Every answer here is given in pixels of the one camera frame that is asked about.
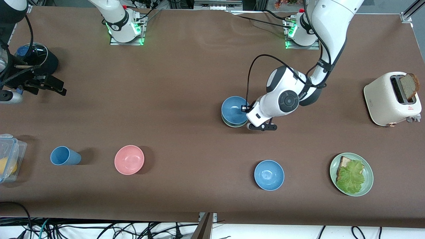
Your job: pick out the clear container with blue lid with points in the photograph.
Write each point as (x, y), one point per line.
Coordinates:
(19, 149)

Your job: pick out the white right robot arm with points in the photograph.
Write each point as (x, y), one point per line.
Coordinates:
(116, 20)

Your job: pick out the yellow fruit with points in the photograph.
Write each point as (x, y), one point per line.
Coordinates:
(6, 166)

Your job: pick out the pale green bowl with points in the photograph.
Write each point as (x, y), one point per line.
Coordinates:
(232, 125)

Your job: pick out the blue plastic cup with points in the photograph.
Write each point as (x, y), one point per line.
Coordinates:
(64, 156)

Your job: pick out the grey metal stand post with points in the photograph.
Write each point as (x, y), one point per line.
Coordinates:
(205, 229)

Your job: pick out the cream white toaster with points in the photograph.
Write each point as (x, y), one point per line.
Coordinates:
(382, 99)

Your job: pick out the green lettuce leaf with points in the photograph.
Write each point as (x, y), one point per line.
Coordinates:
(352, 177)

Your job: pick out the bread slice with dark crust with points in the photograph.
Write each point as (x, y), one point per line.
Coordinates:
(345, 162)

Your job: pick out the pink bowl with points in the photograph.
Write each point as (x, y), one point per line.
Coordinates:
(128, 159)

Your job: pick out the blue bowl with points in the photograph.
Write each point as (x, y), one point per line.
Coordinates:
(232, 108)
(269, 174)

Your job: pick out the black pot with glass lid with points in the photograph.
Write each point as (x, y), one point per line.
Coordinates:
(48, 61)

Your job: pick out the metal background equipment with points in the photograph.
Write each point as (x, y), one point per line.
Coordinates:
(215, 5)

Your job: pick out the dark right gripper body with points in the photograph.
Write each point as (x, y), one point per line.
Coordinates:
(27, 83)

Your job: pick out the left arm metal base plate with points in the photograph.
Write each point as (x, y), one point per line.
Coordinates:
(302, 47)

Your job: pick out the pale green plate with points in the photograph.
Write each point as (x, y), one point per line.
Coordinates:
(368, 172)

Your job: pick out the aluminium frame profile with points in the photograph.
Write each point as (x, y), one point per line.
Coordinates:
(410, 11)

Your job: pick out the brown toast slice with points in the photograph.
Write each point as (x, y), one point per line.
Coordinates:
(409, 86)

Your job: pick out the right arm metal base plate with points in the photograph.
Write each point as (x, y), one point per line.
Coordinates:
(127, 43)

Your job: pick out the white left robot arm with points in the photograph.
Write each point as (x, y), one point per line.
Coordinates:
(332, 20)

